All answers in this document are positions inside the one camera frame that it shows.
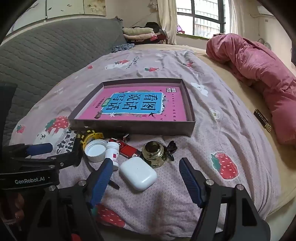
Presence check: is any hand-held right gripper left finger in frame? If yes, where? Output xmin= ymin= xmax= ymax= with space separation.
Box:
xmin=27 ymin=158 xmax=114 ymax=241

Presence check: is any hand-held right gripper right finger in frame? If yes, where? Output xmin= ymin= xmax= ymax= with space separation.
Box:
xmin=179 ymin=158 xmax=271 ymax=241

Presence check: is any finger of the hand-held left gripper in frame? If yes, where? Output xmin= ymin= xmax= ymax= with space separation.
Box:
xmin=14 ymin=132 xmax=84 ymax=173
xmin=3 ymin=142 xmax=54 ymax=160

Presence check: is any white plastic bottle cap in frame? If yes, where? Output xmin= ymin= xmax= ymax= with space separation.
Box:
xmin=84 ymin=140 xmax=107 ymax=163

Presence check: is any white pill bottle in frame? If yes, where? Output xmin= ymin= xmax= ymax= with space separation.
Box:
xmin=105 ymin=142 xmax=121 ymax=171

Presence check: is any yellow toy watch black strap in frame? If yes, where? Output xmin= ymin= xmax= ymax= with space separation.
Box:
xmin=79 ymin=130 xmax=120 ymax=190

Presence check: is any white earbuds case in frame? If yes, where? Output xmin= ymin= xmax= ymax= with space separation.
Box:
xmin=119 ymin=157 xmax=158 ymax=191

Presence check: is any red and black pack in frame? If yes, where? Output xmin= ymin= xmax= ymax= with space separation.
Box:
xmin=109 ymin=137 xmax=141 ymax=159

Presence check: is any black hair clip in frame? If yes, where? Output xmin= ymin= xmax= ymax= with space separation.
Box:
xmin=165 ymin=140 xmax=178 ymax=161

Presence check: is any gold metal jar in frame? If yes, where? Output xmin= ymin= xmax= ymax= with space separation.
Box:
xmin=142 ymin=141 xmax=167 ymax=168

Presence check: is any shallow brown cardboard box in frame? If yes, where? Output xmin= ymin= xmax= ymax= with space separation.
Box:
xmin=68 ymin=78 xmax=196 ymax=137

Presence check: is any strawberry printed blanket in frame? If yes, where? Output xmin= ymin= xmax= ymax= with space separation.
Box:
xmin=9 ymin=49 xmax=281 ymax=241

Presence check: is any pink and blue book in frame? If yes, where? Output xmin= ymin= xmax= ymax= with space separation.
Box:
xmin=75 ymin=86 xmax=188 ymax=122

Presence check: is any black mattress label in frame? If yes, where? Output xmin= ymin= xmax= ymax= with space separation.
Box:
xmin=254 ymin=109 xmax=271 ymax=132

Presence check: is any grey quilted headboard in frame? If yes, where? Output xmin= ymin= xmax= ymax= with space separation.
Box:
xmin=0 ymin=17 xmax=127 ymax=144

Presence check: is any beige bed sheet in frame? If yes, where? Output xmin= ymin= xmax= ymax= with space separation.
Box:
xmin=134 ymin=44 xmax=296 ymax=232

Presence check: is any dark patterned cloth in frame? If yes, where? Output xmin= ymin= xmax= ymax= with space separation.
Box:
xmin=112 ymin=43 xmax=136 ymax=53

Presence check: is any pink duvet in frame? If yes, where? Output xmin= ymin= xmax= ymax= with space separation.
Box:
xmin=206 ymin=33 xmax=296 ymax=146

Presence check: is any pile of folded clothes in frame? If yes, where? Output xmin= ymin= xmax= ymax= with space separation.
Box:
xmin=122 ymin=22 xmax=168 ymax=45

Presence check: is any cream curtain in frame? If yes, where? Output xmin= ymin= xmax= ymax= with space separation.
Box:
xmin=157 ymin=0 xmax=178 ymax=45

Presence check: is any window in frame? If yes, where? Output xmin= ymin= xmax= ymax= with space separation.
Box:
xmin=176 ymin=0 xmax=232 ymax=36

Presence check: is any sheer white curtain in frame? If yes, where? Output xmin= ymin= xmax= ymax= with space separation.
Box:
xmin=230 ymin=0 xmax=245 ymax=36

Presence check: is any white air conditioner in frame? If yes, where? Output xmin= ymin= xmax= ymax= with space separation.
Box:
xmin=257 ymin=6 xmax=274 ymax=16

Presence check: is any white wire fan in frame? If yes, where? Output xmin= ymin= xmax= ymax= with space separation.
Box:
xmin=258 ymin=38 xmax=272 ymax=50

